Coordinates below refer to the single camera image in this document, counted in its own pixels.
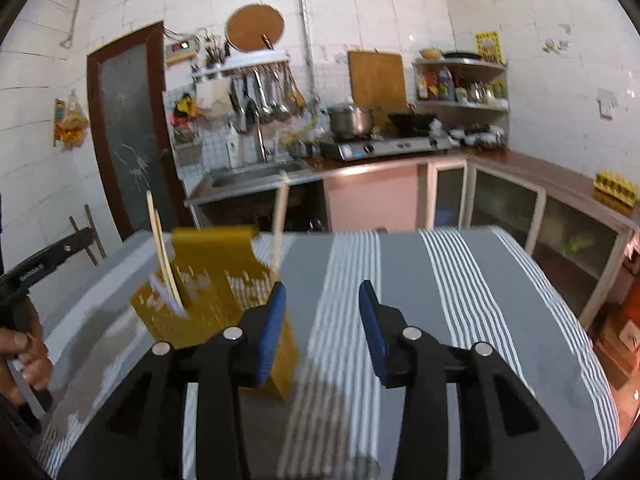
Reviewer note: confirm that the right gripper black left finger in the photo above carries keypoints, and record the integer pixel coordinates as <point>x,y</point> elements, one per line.
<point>138,432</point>

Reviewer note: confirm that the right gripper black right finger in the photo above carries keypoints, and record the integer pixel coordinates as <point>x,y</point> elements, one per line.
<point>504,432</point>

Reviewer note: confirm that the long pale curved chopstick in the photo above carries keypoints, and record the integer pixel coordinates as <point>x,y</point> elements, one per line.
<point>170,285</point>

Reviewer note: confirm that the wooden chopstick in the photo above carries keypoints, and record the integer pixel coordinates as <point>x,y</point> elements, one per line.
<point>278,225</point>

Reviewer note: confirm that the kitchen counter cabinet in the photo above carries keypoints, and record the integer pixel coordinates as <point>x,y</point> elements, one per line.
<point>581,244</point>

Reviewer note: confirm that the steel kitchen sink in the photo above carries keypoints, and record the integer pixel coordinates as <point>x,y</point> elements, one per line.
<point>219,185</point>

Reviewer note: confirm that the person's left hand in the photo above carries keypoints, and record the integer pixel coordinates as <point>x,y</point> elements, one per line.
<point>33,356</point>

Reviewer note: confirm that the yellow perforated utensil caddy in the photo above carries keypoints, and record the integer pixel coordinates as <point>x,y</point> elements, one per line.
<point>215,299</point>

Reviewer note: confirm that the dark glass wooden door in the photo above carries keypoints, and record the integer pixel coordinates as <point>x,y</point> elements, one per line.
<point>130,137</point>

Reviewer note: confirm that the yellow egg tray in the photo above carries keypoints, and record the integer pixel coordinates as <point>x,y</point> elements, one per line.
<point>616,192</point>

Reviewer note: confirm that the white soap bottle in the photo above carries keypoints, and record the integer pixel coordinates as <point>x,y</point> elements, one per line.
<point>234,148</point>

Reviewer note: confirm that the steel faucet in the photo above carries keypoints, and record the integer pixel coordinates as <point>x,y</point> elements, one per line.
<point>262,152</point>

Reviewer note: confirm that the gas stove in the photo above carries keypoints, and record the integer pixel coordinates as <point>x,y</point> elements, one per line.
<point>350,151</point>

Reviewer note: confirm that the black wok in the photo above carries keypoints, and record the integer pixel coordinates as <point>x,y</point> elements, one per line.
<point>412,125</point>

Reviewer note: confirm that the hanging utensil rack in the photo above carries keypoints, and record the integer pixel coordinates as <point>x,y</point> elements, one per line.
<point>253,87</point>

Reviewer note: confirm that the steel cooking pot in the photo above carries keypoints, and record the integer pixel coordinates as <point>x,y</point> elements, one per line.
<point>350,120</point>

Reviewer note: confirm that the wooden cutting board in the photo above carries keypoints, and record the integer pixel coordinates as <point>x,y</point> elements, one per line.
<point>377,79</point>

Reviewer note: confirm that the corner wall shelf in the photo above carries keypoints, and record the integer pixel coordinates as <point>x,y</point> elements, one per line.
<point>466,93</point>

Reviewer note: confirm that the white wall socket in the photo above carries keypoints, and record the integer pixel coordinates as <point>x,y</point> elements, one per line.
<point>607,102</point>

